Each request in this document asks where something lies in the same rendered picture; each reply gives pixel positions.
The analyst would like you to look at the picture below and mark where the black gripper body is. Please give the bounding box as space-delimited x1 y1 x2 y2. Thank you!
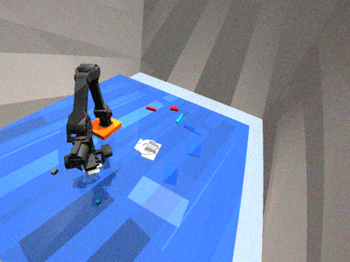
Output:
64 144 113 169

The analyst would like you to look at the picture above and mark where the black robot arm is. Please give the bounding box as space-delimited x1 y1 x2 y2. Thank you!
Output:
66 63 113 171

